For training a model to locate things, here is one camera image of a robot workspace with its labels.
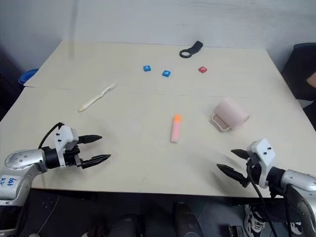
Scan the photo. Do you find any cream toothbrush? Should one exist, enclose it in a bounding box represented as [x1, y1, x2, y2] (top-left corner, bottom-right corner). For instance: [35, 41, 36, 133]
[79, 83, 117, 113]

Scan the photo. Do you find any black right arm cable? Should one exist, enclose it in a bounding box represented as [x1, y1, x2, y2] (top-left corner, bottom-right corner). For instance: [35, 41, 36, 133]
[245, 159, 283, 237]

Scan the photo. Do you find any blue round bucket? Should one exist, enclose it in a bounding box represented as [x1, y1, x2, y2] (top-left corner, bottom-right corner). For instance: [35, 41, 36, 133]
[18, 69, 39, 85]

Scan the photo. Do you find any black ring clamp bracket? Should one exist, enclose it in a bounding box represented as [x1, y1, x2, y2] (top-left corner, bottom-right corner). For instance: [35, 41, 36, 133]
[179, 40, 204, 58]

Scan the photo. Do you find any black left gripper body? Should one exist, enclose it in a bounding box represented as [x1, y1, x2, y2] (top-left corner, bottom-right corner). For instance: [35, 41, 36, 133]
[63, 144, 82, 168]

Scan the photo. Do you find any black and white sneaker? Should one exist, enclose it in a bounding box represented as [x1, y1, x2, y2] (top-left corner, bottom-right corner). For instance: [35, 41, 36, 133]
[243, 204, 269, 237]

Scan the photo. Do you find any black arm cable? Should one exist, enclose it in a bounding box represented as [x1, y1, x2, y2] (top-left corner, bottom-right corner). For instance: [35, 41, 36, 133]
[38, 122, 65, 150]
[245, 159, 283, 237]

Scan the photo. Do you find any pink ribbed cup with handle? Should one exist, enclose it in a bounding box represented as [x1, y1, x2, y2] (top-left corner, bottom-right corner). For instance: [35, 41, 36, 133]
[210, 97, 251, 132]

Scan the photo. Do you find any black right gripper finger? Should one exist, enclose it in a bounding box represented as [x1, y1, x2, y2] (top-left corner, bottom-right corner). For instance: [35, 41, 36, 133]
[216, 163, 247, 186]
[231, 149, 250, 161]

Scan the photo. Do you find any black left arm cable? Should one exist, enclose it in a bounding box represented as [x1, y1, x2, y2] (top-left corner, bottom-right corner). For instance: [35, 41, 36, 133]
[38, 122, 65, 150]

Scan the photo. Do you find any dark blue chair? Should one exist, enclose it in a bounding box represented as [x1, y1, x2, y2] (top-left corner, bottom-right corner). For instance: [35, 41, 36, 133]
[281, 42, 316, 102]

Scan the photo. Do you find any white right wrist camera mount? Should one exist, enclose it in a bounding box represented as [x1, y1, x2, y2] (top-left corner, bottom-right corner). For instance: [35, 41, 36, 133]
[246, 138, 277, 188]

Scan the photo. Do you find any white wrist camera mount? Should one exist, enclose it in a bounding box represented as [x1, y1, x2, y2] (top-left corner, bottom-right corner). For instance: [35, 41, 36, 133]
[53, 125, 79, 158]
[246, 138, 277, 188]

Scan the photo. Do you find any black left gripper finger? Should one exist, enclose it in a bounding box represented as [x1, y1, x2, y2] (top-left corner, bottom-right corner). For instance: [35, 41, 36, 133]
[80, 154, 112, 169]
[78, 134, 103, 145]

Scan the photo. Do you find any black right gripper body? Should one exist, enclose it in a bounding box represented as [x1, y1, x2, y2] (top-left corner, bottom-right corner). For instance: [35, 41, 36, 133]
[242, 153, 263, 189]

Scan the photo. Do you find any pink toothpaste tube orange cap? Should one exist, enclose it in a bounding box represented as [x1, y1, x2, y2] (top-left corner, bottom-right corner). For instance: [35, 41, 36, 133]
[170, 114, 183, 144]

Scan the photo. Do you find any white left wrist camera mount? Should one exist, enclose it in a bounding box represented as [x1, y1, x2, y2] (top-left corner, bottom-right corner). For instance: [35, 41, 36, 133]
[53, 125, 79, 158]

